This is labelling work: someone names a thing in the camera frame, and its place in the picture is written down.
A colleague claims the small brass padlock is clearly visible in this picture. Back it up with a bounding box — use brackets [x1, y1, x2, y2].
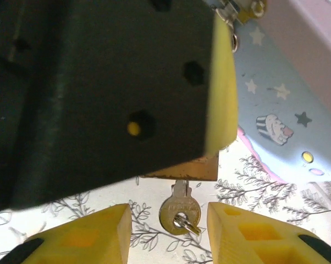
[139, 152, 220, 182]

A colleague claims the floral tablecloth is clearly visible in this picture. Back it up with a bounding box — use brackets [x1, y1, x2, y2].
[0, 131, 331, 264]

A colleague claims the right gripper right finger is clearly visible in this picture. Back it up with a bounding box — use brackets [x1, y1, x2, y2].
[206, 201, 331, 264]

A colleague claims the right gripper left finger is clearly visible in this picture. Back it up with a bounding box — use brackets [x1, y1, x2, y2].
[0, 203, 133, 264]

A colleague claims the small metal key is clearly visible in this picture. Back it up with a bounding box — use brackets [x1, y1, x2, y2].
[158, 178, 202, 237]

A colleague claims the blue cartoon tin box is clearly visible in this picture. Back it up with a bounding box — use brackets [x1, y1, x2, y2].
[214, 0, 331, 185]

